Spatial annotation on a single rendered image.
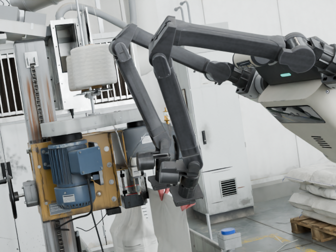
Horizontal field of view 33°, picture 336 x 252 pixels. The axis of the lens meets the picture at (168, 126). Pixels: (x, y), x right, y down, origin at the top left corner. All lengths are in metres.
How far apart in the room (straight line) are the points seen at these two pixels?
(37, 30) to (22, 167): 1.18
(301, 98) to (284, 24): 5.56
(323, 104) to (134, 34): 0.71
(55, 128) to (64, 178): 0.19
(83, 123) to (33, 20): 2.76
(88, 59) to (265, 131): 5.12
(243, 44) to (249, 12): 5.58
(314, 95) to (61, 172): 0.97
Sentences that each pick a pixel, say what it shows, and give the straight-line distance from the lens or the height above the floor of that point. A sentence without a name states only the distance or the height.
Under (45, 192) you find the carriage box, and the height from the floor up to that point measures 1.14.
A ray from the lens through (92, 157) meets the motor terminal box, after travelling 2.10.
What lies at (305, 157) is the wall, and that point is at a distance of 7.40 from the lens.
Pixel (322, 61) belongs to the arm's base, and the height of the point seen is 1.48.
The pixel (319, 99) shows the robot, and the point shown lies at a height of 1.37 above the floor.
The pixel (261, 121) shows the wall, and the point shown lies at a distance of 7.09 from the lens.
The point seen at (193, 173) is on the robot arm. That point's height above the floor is 1.20.
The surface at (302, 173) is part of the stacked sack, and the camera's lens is 5.23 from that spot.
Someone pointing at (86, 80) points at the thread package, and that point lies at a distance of 2.16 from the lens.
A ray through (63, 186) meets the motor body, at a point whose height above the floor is 1.17.
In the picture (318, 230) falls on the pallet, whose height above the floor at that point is 0.11.
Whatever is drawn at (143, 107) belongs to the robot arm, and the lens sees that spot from 2.07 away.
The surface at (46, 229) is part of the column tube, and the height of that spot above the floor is 0.98.
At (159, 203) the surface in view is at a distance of 2.28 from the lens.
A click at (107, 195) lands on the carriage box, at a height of 1.08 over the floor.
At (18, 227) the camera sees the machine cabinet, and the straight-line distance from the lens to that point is 5.12.
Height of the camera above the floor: 1.45
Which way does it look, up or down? 3 degrees down
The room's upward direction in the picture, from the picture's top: 8 degrees counter-clockwise
